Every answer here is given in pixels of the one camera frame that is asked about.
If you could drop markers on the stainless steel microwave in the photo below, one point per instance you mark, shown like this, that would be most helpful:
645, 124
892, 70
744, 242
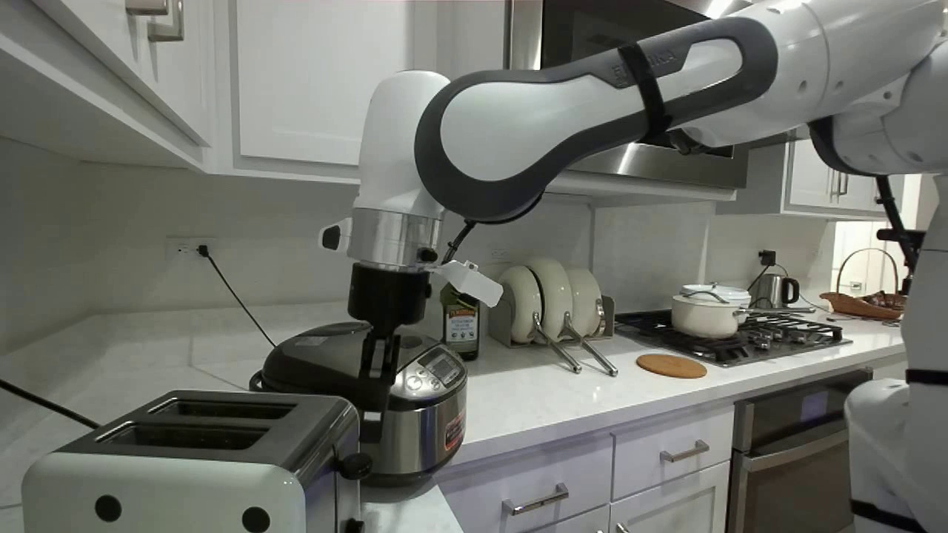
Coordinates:
574, 24

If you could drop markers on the white cabinet door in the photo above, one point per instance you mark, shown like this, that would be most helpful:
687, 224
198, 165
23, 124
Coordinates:
682, 507

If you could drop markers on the black silver rice cooker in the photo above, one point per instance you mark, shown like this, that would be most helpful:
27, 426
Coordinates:
433, 415

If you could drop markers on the stainless steel kettle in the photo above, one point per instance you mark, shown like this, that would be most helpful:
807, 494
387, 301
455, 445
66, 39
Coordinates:
769, 286

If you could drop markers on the brown wooden tray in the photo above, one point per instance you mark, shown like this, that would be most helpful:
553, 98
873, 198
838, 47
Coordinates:
863, 307

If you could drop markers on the two-slot bread toaster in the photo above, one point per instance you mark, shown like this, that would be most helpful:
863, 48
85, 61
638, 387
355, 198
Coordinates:
198, 494

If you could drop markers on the round cork trivet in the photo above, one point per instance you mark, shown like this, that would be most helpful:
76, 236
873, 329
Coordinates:
670, 365

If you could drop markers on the white drawer front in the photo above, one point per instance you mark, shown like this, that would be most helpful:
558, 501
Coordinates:
638, 460

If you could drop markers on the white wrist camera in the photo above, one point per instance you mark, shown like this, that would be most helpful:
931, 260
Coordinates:
476, 286

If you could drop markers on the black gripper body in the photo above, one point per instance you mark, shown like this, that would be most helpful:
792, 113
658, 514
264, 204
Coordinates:
390, 297

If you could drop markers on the dark glass bottle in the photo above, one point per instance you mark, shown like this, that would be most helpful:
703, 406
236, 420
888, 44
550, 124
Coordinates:
460, 329

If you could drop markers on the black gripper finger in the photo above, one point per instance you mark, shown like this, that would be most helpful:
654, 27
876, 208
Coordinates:
390, 395
368, 405

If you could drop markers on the white plates in rack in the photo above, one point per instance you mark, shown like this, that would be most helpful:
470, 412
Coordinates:
518, 301

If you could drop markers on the stainless gas range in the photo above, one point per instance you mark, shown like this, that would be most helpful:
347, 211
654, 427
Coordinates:
790, 463

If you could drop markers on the white lidded pot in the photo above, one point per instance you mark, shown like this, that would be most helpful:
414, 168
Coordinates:
706, 318

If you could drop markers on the grey cabinet drawers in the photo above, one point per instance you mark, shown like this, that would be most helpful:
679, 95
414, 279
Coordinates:
476, 494

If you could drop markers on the white wall outlet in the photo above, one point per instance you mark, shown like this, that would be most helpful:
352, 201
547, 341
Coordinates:
181, 246

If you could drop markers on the white wall cabinet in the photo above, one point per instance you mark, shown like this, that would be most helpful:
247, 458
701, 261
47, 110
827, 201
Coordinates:
805, 189
100, 91
315, 78

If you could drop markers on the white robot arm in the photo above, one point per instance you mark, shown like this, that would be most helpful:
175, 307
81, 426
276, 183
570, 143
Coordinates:
553, 109

